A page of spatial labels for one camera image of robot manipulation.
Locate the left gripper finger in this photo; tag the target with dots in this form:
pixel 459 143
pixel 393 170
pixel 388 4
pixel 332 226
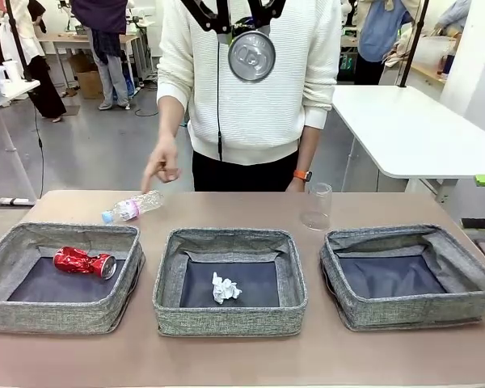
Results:
pixel 268 10
pixel 224 24

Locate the dark blue soda can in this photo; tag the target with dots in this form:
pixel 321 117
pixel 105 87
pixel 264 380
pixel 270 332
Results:
pixel 252 56

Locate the clear bottle with pink label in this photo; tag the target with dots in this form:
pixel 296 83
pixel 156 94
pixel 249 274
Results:
pixel 139 205

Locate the crushed red soda can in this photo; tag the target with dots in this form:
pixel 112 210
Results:
pixel 81 262

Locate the person's left forearm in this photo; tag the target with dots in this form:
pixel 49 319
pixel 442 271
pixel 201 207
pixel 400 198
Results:
pixel 309 149

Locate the person's right forearm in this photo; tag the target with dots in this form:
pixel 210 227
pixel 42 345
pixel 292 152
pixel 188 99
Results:
pixel 171 117

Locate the person's right hand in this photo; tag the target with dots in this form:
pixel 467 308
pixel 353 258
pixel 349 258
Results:
pixel 165 157

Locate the person's left hand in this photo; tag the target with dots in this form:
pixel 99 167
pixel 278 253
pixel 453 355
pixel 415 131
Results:
pixel 298 186

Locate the person in white sweater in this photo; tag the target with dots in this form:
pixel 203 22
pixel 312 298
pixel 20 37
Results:
pixel 258 113

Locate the white rounded-corner table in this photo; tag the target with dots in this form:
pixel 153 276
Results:
pixel 400 125

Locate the person in blue shirt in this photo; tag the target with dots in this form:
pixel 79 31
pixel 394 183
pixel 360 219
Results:
pixel 382 28

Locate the person in jeans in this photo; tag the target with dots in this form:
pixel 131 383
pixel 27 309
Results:
pixel 105 24

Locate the grey fabric basket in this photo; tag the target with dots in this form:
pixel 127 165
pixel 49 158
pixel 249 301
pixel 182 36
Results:
pixel 226 323
pixel 44 319
pixel 408 315

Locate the black stand pole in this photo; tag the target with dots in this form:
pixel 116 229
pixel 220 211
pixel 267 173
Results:
pixel 19 40
pixel 413 40

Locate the cardboard box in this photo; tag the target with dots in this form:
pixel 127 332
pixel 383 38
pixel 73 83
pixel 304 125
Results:
pixel 89 85

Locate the wooden workbench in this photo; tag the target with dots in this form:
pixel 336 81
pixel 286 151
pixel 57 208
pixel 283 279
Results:
pixel 60 38

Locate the person in light blue top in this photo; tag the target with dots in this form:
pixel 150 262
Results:
pixel 454 16

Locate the orange wristwatch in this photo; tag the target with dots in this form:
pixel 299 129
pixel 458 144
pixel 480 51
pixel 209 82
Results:
pixel 302 175

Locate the clear plastic cup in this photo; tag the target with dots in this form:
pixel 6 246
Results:
pixel 316 210

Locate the person in black skirt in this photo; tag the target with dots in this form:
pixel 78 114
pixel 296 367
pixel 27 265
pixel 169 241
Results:
pixel 44 89

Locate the crumpled white paper ball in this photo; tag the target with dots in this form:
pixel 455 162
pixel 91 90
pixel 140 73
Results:
pixel 225 289

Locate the white power strip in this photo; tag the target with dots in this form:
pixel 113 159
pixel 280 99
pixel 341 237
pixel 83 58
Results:
pixel 17 201

